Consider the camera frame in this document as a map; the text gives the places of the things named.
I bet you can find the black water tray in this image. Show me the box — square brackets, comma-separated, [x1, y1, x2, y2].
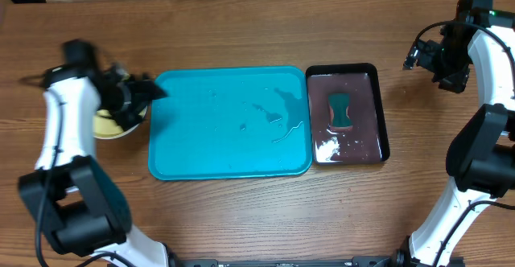
[306, 63, 390, 165]

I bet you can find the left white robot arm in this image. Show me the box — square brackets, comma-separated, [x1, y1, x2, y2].
[18, 39, 181, 266]

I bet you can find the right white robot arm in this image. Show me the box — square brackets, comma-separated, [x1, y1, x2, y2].
[381, 0, 514, 266]

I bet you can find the green sponge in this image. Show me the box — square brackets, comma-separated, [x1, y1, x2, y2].
[328, 93, 352, 132]

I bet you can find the teal plastic tray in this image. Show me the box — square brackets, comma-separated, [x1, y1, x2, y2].
[148, 66, 313, 181]

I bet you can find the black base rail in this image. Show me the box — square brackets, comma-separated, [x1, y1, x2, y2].
[106, 256, 466, 267]

